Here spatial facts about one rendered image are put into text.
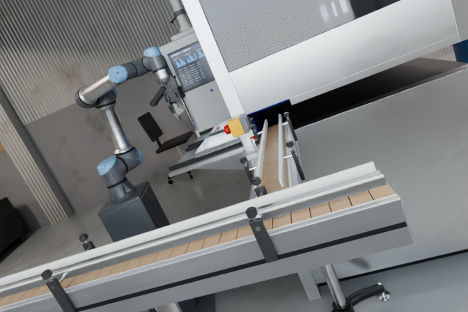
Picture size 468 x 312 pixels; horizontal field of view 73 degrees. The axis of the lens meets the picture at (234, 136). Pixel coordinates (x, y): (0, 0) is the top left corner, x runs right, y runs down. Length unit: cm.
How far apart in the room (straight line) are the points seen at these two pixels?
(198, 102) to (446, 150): 163
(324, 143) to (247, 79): 43
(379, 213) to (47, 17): 537
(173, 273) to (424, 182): 118
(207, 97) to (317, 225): 193
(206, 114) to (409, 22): 155
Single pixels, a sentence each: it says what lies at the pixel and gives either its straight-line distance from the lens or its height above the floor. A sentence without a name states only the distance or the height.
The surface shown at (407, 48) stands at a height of 103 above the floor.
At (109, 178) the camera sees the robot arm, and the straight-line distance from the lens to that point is 188.
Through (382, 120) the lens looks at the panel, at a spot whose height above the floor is 79.
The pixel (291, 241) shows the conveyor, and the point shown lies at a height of 91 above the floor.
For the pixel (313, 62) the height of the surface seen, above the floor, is 112.
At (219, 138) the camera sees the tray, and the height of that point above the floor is 89.
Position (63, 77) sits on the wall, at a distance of 551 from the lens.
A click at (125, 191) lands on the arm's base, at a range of 190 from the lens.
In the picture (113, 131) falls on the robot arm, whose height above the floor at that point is 115.
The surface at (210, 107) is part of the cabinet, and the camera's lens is 244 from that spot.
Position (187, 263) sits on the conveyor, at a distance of 68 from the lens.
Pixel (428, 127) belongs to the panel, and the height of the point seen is 70.
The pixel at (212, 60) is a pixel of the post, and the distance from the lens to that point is 136.
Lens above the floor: 125
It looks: 13 degrees down
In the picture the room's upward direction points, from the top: 23 degrees counter-clockwise
